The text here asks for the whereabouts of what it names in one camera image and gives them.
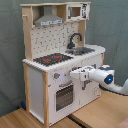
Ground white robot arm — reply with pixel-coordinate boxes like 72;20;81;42
70;65;128;96

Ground metal sink basin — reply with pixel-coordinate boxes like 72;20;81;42
65;47;95;55

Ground wooden toy kitchen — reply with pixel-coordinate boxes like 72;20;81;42
22;2;105;127

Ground white oven door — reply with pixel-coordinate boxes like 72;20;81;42
49;80;79;116

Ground left stove knob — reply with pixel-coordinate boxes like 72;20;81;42
54;73;60;79

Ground grey range hood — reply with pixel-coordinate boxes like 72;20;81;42
35;5;64;27

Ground black stovetop red burners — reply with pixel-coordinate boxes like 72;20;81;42
34;53;71;66

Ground black toy faucet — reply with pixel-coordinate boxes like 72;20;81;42
66;32;83;50

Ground toy microwave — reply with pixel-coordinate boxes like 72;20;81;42
66;3;90;21

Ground white cupboard door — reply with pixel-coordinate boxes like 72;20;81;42
75;55;102;107

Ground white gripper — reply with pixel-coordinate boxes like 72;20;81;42
70;66;92;81

